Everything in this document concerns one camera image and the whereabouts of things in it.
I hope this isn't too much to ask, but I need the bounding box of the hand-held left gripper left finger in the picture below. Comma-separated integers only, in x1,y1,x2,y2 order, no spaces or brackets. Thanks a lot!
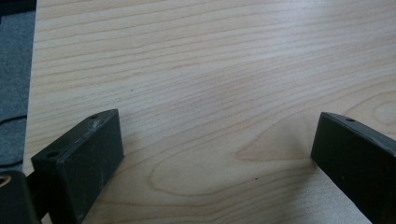
31,108,125,224

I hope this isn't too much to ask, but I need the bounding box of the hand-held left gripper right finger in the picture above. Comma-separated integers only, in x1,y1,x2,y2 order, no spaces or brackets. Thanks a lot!
310,111,396,224

